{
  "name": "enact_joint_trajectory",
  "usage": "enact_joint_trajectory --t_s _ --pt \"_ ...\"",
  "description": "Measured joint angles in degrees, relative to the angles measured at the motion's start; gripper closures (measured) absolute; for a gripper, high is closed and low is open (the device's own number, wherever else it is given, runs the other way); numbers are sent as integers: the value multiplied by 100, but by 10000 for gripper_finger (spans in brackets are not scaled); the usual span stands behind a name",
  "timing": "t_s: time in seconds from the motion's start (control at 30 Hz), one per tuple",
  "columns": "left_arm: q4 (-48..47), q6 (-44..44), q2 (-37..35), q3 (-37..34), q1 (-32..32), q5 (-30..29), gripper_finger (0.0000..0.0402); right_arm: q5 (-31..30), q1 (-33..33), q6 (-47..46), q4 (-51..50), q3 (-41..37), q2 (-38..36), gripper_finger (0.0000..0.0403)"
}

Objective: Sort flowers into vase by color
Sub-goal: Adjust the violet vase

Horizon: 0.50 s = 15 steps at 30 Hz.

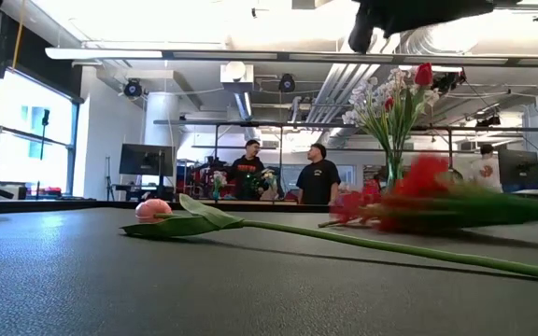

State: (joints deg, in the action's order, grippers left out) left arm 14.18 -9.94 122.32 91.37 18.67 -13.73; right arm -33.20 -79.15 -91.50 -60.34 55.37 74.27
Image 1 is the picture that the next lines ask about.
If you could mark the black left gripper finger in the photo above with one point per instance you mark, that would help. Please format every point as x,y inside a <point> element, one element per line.
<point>428,23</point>
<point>437,7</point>

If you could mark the red tulip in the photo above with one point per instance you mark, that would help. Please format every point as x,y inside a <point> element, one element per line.
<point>389,104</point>
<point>423,74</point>

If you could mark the white blossom bunch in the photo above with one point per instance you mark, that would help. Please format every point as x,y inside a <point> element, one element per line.
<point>430,95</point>
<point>362,100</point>

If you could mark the green glass vase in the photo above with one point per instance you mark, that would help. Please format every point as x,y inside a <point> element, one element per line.
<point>394,175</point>

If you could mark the pink tulip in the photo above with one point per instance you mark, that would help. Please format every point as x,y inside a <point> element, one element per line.
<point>152,210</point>

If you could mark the small teal vase with flowers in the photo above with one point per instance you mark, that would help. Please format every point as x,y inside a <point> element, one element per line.
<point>217,182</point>

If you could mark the white ceiling box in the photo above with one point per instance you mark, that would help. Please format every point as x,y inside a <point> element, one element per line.
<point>236,77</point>

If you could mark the black pipe rack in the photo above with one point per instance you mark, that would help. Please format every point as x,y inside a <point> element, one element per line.
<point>250,123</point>

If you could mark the person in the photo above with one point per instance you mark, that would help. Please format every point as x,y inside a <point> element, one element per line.
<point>246,172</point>
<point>318,179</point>
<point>486,170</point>

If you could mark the black computer monitor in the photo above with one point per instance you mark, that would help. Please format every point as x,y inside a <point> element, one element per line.
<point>519,167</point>
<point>146,159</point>

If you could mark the red tool cabinet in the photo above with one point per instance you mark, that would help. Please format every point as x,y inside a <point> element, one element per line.
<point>189,179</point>

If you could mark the white light bar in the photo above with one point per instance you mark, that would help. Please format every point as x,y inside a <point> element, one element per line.
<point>110,53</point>

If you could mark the thin black tripod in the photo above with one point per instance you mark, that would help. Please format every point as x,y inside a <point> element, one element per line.
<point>109,182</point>

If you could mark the black pole stand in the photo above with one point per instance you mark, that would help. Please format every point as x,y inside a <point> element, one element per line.
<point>45,116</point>

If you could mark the black table mat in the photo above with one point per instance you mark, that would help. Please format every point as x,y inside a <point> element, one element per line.
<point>157,289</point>

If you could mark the black aluminium table frame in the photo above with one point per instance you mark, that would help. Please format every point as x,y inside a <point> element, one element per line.
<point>63,205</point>

